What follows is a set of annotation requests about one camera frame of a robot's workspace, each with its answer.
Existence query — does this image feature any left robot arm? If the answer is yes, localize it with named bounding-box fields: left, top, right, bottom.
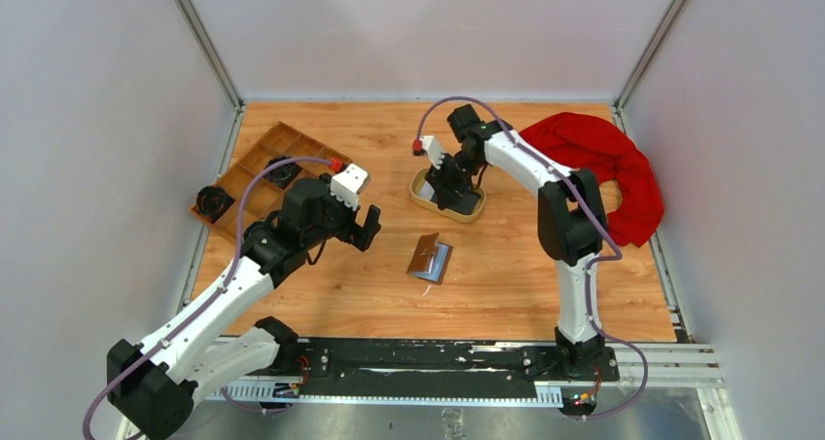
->
left=104, top=167, right=380, bottom=439

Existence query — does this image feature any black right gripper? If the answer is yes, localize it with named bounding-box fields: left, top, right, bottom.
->
left=426, top=150, right=485, bottom=210

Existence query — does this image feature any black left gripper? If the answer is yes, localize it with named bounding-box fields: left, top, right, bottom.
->
left=303, top=173, right=380, bottom=250

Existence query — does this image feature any black card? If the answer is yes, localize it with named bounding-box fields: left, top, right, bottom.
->
left=448, top=192, right=481, bottom=215

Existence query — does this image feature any red cloth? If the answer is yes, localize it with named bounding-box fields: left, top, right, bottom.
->
left=520, top=112, right=665, bottom=247

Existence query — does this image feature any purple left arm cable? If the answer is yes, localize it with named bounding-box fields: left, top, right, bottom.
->
left=82, top=156, right=342, bottom=440

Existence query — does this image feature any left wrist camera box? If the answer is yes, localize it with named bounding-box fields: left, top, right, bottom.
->
left=330, top=164, right=371, bottom=211

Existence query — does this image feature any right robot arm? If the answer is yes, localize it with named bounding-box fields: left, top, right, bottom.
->
left=412, top=104, right=609, bottom=380

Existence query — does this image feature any brown leather card holder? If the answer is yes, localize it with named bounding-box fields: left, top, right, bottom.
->
left=407, top=233, right=453, bottom=285

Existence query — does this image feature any beige oval tray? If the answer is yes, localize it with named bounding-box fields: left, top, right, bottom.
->
left=410, top=168, right=485, bottom=224

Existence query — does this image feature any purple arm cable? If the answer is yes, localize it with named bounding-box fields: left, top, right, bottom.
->
left=82, top=156, right=342, bottom=440
left=415, top=95, right=648, bottom=422

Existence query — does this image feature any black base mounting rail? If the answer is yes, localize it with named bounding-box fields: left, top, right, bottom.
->
left=257, top=338, right=620, bottom=401

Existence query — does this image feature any black coiled cable roll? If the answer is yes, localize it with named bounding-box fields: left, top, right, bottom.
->
left=262, top=156, right=305, bottom=190
left=196, top=185, right=235, bottom=224

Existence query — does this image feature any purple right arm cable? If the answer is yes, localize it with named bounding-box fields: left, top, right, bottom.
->
left=415, top=95, right=648, bottom=422

